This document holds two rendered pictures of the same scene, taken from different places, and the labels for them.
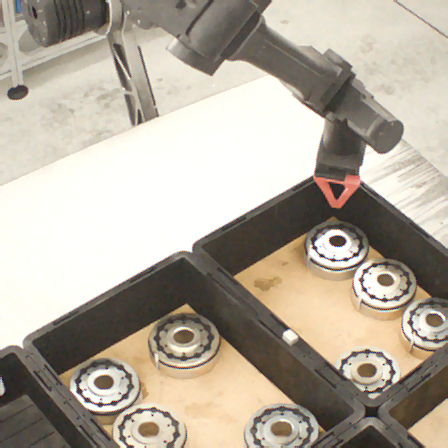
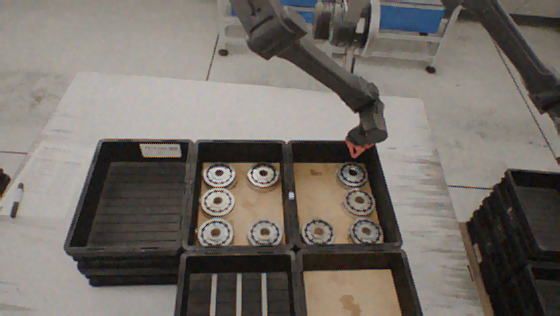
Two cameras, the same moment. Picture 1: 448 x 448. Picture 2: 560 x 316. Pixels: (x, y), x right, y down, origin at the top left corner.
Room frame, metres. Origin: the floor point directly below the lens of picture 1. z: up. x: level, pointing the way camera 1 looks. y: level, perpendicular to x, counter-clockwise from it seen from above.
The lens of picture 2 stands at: (0.25, -0.39, 1.89)
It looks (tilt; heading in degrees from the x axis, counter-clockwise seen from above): 49 degrees down; 29
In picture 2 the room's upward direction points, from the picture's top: 6 degrees clockwise
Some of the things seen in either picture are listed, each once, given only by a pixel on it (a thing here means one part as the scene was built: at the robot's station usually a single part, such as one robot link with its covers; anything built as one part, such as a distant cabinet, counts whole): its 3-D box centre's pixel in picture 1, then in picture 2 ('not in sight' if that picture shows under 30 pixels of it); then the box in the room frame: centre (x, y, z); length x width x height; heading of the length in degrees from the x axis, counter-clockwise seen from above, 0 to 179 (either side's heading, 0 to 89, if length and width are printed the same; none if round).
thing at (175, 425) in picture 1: (148, 432); (217, 201); (0.76, 0.11, 0.86); 0.10 x 0.10 x 0.01
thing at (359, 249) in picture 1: (337, 244); (352, 173); (1.11, -0.18, 0.86); 0.10 x 0.10 x 0.01
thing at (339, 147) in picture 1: (343, 133); (368, 126); (1.12, -0.18, 1.08); 0.10 x 0.07 x 0.07; 165
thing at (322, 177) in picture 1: (338, 177); (358, 145); (1.10, -0.17, 1.01); 0.07 x 0.07 x 0.09; 75
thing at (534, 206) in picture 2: not in sight; (527, 235); (1.69, -0.89, 0.37); 0.40 x 0.30 x 0.45; 32
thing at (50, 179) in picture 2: not in sight; (48, 177); (0.56, 0.73, 0.70); 0.33 x 0.23 x 0.01; 32
